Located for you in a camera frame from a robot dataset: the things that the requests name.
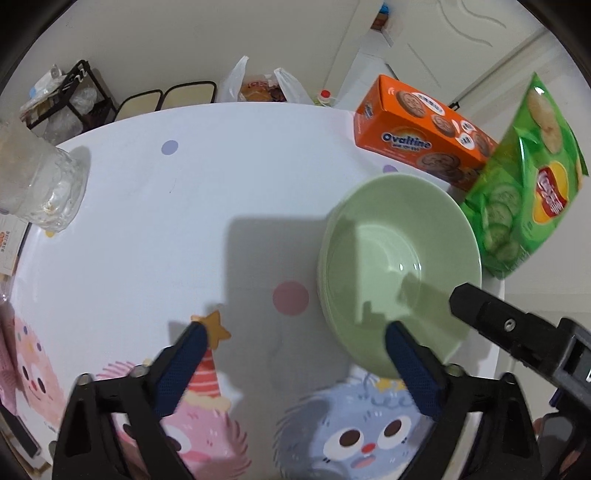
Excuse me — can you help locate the white cabinet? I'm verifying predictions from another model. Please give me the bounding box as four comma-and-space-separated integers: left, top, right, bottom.
331, 4, 403, 112

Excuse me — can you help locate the black storage rack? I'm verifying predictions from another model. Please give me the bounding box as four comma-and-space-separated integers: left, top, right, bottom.
20, 59, 117, 136

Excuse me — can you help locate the orange cookie box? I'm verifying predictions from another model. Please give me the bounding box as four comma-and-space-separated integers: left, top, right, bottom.
353, 74, 500, 193

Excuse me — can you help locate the clear glass mug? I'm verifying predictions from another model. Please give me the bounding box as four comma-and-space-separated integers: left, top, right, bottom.
0, 117, 91, 232

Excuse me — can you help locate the cartoon printed tablecloth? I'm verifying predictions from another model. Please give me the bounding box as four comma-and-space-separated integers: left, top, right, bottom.
0, 102, 507, 480

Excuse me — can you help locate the white plastic bag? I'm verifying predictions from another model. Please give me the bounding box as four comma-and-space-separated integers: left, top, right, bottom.
216, 55, 315, 105

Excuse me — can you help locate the light green bowl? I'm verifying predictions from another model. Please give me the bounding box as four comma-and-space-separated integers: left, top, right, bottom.
323, 174, 483, 379
317, 217, 365, 365

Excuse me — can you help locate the green chips bag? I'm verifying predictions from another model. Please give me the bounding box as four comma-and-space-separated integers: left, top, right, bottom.
461, 71, 590, 280

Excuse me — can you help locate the white door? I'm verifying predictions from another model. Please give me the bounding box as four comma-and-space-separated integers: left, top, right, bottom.
388, 0, 550, 109

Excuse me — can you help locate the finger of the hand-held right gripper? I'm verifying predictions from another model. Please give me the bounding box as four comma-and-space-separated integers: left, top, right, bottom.
449, 282, 560, 385

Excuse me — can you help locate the black framed chair back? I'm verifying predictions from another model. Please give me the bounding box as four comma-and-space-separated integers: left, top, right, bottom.
161, 80, 218, 110
115, 89, 163, 123

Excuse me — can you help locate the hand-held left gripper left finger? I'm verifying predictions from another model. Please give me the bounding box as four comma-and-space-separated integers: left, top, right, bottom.
51, 320, 208, 480

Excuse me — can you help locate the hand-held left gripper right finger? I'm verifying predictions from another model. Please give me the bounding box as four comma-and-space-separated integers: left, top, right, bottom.
384, 320, 543, 480

